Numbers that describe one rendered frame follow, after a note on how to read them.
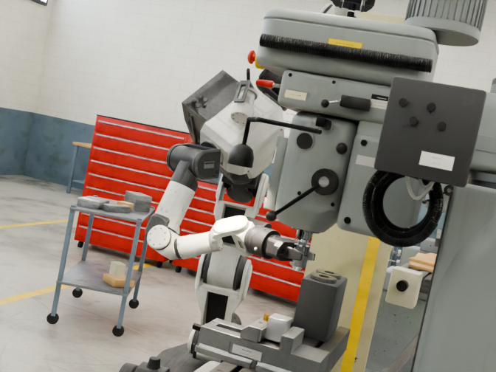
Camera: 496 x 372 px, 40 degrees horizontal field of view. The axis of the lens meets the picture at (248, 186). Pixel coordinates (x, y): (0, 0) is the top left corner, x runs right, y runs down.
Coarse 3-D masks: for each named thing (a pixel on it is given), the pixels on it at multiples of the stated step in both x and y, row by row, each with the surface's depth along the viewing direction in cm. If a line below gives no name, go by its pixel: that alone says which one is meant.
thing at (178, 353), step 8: (232, 320) 292; (240, 320) 302; (184, 344) 304; (168, 352) 289; (176, 352) 291; (184, 352) 293; (152, 360) 254; (160, 360) 277; (168, 360) 279; (176, 360) 281; (184, 360) 283; (192, 360) 285; (200, 360) 287; (144, 368) 253; (152, 368) 254; (160, 368) 256; (168, 368) 258; (176, 368) 272; (184, 368) 274; (192, 368) 275
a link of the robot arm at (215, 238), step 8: (240, 216) 207; (216, 224) 207; (224, 224) 206; (232, 224) 205; (240, 224) 204; (248, 224) 205; (216, 232) 205; (224, 232) 204; (232, 232) 204; (240, 232) 204; (208, 240) 208; (216, 240) 206; (216, 248) 208
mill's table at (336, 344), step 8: (336, 328) 248; (344, 328) 244; (336, 336) 232; (344, 336) 234; (304, 344) 215; (312, 344) 217; (320, 344) 227; (328, 344) 221; (336, 344) 222; (344, 344) 238; (336, 352) 223; (328, 360) 210; (336, 360) 227; (216, 368) 177; (224, 368) 178; (232, 368) 179; (240, 368) 187; (248, 368) 182; (328, 368) 214
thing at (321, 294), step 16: (320, 272) 234; (336, 272) 239; (304, 288) 224; (320, 288) 222; (336, 288) 220; (304, 304) 224; (320, 304) 222; (336, 304) 226; (304, 320) 224; (320, 320) 222; (336, 320) 236; (304, 336) 224; (320, 336) 222
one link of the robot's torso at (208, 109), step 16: (224, 80) 235; (192, 96) 232; (208, 96) 232; (224, 96) 231; (192, 112) 230; (208, 112) 228; (224, 112) 228; (256, 112) 228; (272, 112) 228; (192, 128) 228; (208, 128) 225; (224, 128) 225; (240, 128) 224; (256, 128) 225; (272, 128) 228; (208, 144) 225; (224, 144) 222; (256, 144) 225; (272, 144) 234; (224, 160) 227; (256, 160) 232; (240, 176) 239
